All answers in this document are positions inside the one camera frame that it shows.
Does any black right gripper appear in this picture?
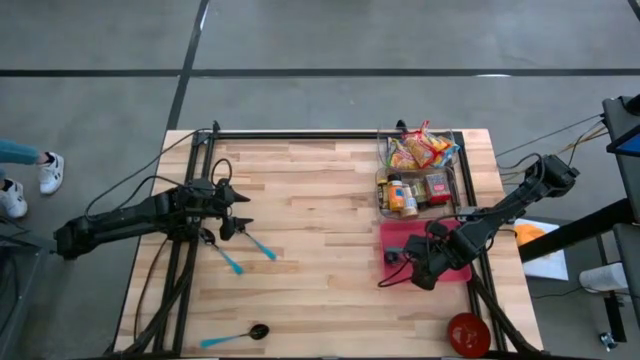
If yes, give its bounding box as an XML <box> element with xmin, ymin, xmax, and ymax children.
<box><xmin>402</xmin><ymin>219</ymin><xmax>489</xmax><ymax>292</ymax></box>

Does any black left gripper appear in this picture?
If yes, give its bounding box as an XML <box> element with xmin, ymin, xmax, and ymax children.
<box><xmin>192</xmin><ymin>178</ymin><xmax>255</xmax><ymax>242</ymax></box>

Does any dark spice glass jar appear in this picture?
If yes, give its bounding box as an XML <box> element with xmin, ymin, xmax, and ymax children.
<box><xmin>401</xmin><ymin>184</ymin><xmax>420</xmax><ymax>219</ymax></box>

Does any small yellow lid jar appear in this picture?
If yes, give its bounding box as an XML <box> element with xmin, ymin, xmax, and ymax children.
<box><xmin>377</xmin><ymin>172</ymin><xmax>391</xmax><ymax>211</ymax></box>

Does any pink ramen noodle packet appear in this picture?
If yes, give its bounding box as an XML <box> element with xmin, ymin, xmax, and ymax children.
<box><xmin>387</xmin><ymin>137</ymin><xmax>416</xmax><ymax>171</ymax></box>

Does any blue yellow ramen packet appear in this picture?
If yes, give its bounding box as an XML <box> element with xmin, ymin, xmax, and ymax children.
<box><xmin>433</xmin><ymin>137</ymin><xmax>461</xmax><ymax>169</ymax></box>

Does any orange red ramen packet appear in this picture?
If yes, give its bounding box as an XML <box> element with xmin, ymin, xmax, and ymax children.
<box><xmin>403</xmin><ymin>119</ymin><xmax>437</xmax><ymax>169</ymax></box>

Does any pink plastic tray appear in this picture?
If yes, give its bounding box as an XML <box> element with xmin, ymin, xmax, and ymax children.
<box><xmin>379</xmin><ymin>219</ymin><xmax>474</xmax><ymax>284</ymax></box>

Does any red round bowl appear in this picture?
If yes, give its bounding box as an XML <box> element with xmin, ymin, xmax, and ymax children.
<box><xmin>446</xmin><ymin>312</ymin><xmax>493</xmax><ymax>359</ymax></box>

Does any orange object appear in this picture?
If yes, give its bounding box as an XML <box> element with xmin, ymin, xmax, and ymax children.
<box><xmin>514</xmin><ymin>223</ymin><xmax>547</xmax><ymax>247</ymax></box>

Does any clear plastic bin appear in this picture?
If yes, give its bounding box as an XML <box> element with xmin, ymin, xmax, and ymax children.
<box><xmin>375</xmin><ymin>128</ymin><xmax>464</xmax><ymax>221</ymax></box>

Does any white paper sheet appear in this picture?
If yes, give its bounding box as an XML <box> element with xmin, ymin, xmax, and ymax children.
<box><xmin>513</xmin><ymin>217</ymin><xmax>570</xmax><ymax>282</ymax></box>

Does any black metal beam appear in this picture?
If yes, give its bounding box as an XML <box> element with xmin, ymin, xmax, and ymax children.
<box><xmin>518</xmin><ymin>198</ymin><xmax>640</xmax><ymax>264</ymax></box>

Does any person's foot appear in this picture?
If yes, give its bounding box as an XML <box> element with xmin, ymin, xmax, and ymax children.
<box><xmin>37</xmin><ymin>151</ymin><xmax>66</xmax><ymax>196</ymax></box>
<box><xmin>0</xmin><ymin>178</ymin><xmax>29</xmax><ymax>220</ymax></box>

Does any caster wheel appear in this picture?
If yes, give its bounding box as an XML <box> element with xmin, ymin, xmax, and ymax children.
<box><xmin>598</xmin><ymin>331</ymin><xmax>620</xmax><ymax>353</ymax></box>

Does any person's leg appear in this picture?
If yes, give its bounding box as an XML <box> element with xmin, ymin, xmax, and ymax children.
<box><xmin>0</xmin><ymin>140</ymin><xmax>41</xmax><ymax>166</ymax></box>

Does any blue screen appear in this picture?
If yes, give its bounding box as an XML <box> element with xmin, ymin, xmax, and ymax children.
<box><xmin>606</xmin><ymin>130</ymin><xmax>640</xmax><ymax>157</ymax></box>

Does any grey metal cart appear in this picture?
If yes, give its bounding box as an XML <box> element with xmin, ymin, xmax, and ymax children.
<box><xmin>0</xmin><ymin>213</ymin><xmax>61</xmax><ymax>360</ymax></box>

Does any black equipment stand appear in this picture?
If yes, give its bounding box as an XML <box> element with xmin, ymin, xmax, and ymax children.
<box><xmin>601</xmin><ymin>93</ymin><xmax>640</xmax><ymax>224</ymax></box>

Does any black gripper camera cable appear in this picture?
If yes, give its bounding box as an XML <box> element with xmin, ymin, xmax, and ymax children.
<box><xmin>377</xmin><ymin>252</ymin><xmax>419</xmax><ymax>290</ymax></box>

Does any long black arm cable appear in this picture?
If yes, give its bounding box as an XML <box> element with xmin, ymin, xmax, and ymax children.
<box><xmin>83</xmin><ymin>127</ymin><xmax>204</xmax><ymax>219</ymax></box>

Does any black metal rig frame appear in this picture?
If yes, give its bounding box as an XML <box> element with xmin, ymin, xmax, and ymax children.
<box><xmin>107</xmin><ymin>119</ymin><xmax>546</xmax><ymax>360</ymax></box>

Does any thin black desk cable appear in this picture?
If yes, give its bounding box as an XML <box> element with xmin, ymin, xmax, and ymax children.
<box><xmin>494</xmin><ymin>113</ymin><xmax>605</xmax><ymax>159</ymax></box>

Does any thin yellow cable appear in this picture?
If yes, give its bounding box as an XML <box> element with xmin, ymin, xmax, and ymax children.
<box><xmin>499</xmin><ymin>127</ymin><xmax>611</xmax><ymax>176</ymax></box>

